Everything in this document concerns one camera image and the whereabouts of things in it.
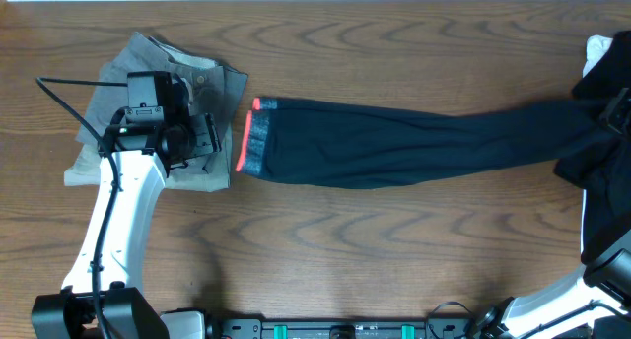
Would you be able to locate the folded grey trousers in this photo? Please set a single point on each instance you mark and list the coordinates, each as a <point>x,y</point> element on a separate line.
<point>215,88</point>

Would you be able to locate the black leggings red waistband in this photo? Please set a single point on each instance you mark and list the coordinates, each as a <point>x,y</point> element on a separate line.
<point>363,147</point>

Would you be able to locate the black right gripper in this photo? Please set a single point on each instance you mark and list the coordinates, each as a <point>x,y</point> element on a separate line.
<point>616,116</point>

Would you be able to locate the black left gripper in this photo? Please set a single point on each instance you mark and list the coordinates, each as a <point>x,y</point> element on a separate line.
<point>213,131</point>

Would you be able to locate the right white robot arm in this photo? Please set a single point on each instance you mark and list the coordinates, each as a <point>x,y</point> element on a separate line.
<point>581,294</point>

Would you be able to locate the black garment pile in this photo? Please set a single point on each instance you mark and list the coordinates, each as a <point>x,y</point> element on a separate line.
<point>603,170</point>

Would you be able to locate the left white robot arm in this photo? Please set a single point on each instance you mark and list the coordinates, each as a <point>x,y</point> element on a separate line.
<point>102,295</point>

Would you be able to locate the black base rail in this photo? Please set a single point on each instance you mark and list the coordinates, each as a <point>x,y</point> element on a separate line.
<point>345,329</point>

